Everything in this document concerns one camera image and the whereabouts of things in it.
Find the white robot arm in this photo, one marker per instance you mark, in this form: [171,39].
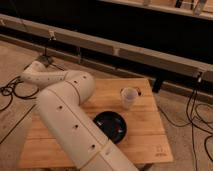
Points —
[59,105]

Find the white plastic cup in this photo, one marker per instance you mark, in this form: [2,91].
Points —
[128,96]

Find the black bowl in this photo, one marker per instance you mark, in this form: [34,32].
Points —
[112,124]

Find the long metal rail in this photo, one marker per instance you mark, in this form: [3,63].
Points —
[142,55]

